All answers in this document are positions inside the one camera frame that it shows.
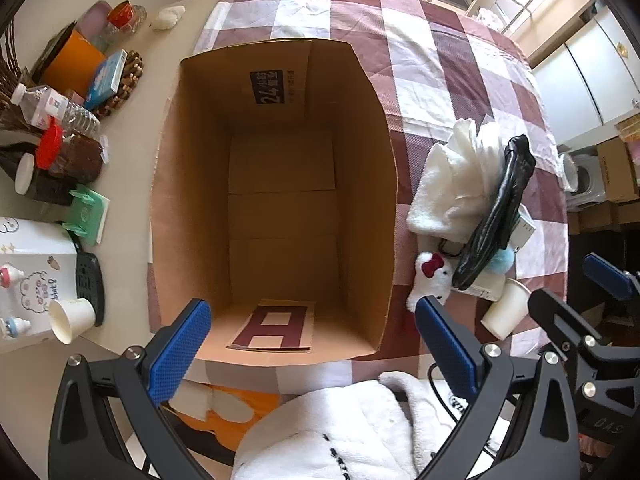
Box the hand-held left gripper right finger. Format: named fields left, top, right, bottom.
left=415, top=296, right=581, bottom=480

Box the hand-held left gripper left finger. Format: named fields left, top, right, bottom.
left=47, top=298, right=236, bottom=480

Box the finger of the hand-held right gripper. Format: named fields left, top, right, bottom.
left=528, top=288, right=621, bottom=402
left=584, top=253, right=640, bottom=307

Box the white paper cup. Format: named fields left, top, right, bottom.
left=47, top=297, right=97, bottom=345
left=481, top=278, right=532, bottom=338

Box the white plush cat toy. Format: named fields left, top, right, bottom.
left=406, top=251, right=456, bottom=313

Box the blue pom-pom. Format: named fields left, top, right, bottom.
left=487, top=247, right=516, bottom=273

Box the black plastic bag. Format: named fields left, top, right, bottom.
left=452, top=135, right=537, bottom=291

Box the white fluffy towel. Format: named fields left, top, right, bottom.
left=406, top=141, right=483, bottom=243

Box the cardboard box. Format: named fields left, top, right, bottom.
left=148, top=38, right=401, bottom=368

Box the white cartoon printed container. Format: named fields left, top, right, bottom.
left=0, top=216, right=81, bottom=356

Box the orange container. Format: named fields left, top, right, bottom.
left=40, top=30, right=108, bottom=98

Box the orange cartoon cushion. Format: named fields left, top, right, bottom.
left=160, top=380, right=281, bottom=453

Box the printed cardboard sheet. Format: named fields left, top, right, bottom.
left=225, top=299, right=317, bottom=353

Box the brown cardboard carton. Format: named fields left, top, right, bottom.
left=595, top=137, right=640, bottom=203

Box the black slotted spatula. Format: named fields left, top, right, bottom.
left=70, top=252, right=106, bottom=327

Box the white fleece jacket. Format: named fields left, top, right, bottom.
left=230, top=371, right=501, bottom=480

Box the white refrigerator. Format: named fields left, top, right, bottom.
left=532, top=2, right=640, bottom=148

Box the white lid dark jar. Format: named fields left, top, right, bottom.
left=14, top=153, right=76, bottom=206

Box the red lid jar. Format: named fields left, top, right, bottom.
left=34, top=124, right=108, bottom=184

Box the red white checkered tablecloth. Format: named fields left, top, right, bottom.
left=145, top=0, right=571, bottom=396

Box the clear water bottle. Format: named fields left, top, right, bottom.
left=11, top=83, right=101, bottom=136

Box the white perforated bin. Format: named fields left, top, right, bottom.
left=475, top=7, right=506, bottom=31

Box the blue tissue pack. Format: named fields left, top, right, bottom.
left=82, top=50, right=128, bottom=111

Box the wooden bead trivet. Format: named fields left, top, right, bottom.
left=92, top=49, right=146, bottom=118

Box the dark packet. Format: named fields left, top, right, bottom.
left=30, top=22, right=81, bottom=86

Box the dried twigs bundle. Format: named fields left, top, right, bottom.
left=0, top=10, right=31, bottom=111

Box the small white plush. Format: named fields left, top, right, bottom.
left=151, top=5, right=186, bottom=32

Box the glass dish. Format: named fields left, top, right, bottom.
left=102, top=4, right=148, bottom=36

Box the pale pink pouch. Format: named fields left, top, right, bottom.
left=75, top=2, right=115, bottom=51

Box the red cup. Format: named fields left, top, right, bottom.
left=107, top=1, right=135, bottom=28

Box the black cable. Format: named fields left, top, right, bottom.
left=427, top=365, right=466, bottom=421

